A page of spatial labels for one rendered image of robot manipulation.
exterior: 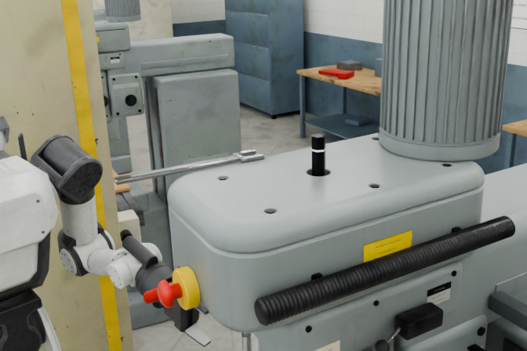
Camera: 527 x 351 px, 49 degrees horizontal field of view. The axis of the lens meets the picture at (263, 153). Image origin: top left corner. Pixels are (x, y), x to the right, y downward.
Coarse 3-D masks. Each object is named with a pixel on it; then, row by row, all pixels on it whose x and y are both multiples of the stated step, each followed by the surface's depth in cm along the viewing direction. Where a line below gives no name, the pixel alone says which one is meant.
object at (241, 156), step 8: (240, 152) 97; (248, 152) 97; (208, 160) 94; (216, 160) 94; (224, 160) 94; (232, 160) 94; (240, 160) 94; (248, 160) 95; (256, 160) 95; (160, 168) 91; (168, 168) 91; (176, 168) 91; (184, 168) 91; (192, 168) 91; (200, 168) 92; (120, 176) 88; (128, 176) 88; (136, 176) 88; (144, 176) 88; (152, 176) 89; (160, 176) 89
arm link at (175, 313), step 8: (152, 272) 133; (160, 272) 133; (168, 272) 134; (152, 280) 132; (160, 280) 131; (168, 280) 132; (144, 288) 132; (152, 288) 131; (152, 304) 132; (160, 304) 132; (176, 304) 127; (168, 312) 132; (176, 312) 128; (184, 312) 128; (192, 312) 131; (176, 320) 130; (184, 320) 130; (192, 320) 132; (184, 328) 131
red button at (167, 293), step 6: (162, 282) 81; (162, 288) 80; (168, 288) 80; (174, 288) 81; (180, 288) 82; (162, 294) 80; (168, 294) 80; (174, 294) 81; (180, 294) 82; (162, 300) 80; (168, 300) 80; (168, 306) 81
